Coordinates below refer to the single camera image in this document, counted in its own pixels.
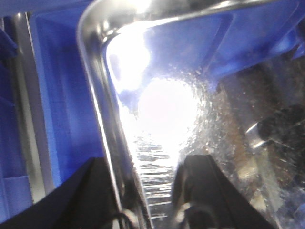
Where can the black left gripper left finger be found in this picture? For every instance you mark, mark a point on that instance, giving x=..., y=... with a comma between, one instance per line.
x=84, y=201

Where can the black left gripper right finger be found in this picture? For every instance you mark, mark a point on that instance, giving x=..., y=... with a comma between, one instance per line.
x=204, y=198

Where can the silver metal tray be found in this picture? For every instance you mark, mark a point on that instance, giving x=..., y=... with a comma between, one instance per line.
x=252, y=123

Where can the blue bin holding tray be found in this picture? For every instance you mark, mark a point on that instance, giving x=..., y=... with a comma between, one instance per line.
x=221, y=43

